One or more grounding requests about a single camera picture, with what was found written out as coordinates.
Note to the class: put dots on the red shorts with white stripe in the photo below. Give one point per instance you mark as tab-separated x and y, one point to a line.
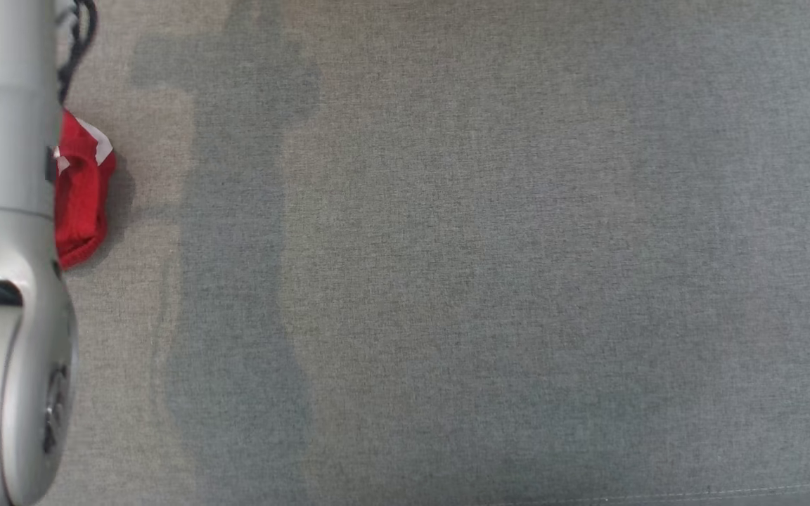
81	204

